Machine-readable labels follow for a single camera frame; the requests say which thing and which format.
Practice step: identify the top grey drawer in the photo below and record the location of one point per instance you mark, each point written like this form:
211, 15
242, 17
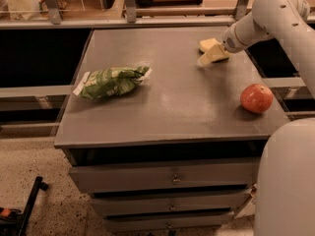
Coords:
165, 175

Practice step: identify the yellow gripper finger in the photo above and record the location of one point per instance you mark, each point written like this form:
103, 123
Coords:
212, 53

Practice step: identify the grey drawer cabinet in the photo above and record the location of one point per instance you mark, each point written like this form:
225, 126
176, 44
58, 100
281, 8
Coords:
177, 151

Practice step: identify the yellow sponge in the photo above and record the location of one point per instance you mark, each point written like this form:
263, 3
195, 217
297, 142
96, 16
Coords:
206, 44

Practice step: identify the grey drawer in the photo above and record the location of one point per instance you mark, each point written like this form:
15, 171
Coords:
165, 175
174, 202
168, 221

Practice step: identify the cardboard box on floor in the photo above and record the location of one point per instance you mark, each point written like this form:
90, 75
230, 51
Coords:
248, 208

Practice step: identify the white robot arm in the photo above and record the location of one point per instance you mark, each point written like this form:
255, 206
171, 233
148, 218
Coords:
285, 192

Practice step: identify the middle grey drawer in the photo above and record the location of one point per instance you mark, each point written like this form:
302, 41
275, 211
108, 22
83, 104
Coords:
174, 202

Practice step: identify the bottom grey drawer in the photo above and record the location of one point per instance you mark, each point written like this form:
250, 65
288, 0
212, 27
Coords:
168, 221

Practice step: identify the red apple on cabinet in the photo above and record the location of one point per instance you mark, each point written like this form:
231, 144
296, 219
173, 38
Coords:
256, 98

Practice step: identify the black stand on floor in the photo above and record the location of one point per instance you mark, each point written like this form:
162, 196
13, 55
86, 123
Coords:
13, 221

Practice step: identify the green plastic snack bag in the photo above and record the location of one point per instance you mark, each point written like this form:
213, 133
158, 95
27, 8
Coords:
110, 82

